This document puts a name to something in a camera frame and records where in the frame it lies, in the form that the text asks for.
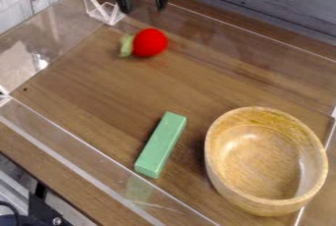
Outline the wooden bowl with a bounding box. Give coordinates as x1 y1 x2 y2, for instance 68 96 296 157
204 106 328 217

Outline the green rectangular block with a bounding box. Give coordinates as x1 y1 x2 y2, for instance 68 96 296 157
134 112 187 179

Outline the clear acrylic barrier wall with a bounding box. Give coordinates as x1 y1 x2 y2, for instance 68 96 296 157
0 0 336 226

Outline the red plush tomato toy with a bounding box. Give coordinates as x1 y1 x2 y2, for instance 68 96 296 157
120 28 168 58

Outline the clear acrylic corner bracket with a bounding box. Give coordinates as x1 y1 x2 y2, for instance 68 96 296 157
84 0 127 26

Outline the black cable and equipment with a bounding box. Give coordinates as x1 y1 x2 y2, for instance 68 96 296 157
0 199 75 226

